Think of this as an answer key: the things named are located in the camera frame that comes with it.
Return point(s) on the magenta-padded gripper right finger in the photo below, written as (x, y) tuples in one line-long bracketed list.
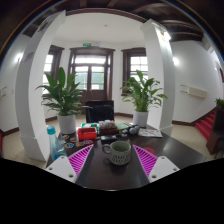
[(161, 166)]

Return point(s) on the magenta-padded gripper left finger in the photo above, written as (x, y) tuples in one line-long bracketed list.
[(63, 166)]

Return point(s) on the clear blue-capped drink bottle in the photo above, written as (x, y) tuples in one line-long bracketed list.
[(56, 146)]

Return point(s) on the white printed magazine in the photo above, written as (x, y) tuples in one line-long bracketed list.
[(150, 133)]

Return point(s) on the red plastic box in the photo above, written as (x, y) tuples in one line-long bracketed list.
[(87, 133)]

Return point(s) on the grey patterned ceramic mug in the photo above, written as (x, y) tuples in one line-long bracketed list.
[(120, 153)]

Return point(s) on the dark round headphones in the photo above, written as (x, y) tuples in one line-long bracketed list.
[(134, 129)]

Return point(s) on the green white tissue box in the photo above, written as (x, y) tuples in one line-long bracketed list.
[(90, 125)]

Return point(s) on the flat black phone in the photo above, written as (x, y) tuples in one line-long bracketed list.
[(108, 137)]

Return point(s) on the folded green cloth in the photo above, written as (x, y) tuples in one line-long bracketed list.
[(121, 126)]

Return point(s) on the dark tray of small cups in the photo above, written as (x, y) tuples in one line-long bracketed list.
[(107, 127)]

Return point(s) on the red carpeted staircase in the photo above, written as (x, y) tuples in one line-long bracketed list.
[(206, 125)]

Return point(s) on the black office chair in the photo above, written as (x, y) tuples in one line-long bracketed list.
[(100, 113)]

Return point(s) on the potted leafy plant white pot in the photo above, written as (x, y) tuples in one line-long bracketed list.
[(63, 96), (141, 96)]

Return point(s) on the small green potted plant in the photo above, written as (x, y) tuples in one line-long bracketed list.
[(220, 102)]

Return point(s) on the dark wooden glazed double door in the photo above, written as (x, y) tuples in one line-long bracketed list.
[(91, 75)]

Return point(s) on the dark wooden framed window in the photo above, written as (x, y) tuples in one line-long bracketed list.
[(50, 68), (138, 63)]

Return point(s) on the green exit sign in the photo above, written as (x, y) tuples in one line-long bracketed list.
[(87, 44)]

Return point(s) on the white wall heater unit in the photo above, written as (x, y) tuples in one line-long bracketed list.
[(195, 91), (3, 92)]

